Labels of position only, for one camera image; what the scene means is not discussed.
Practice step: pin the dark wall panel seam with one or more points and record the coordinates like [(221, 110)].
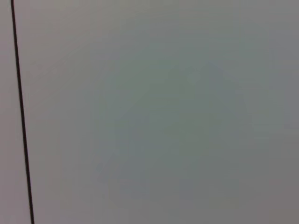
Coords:
[(22, 112)]

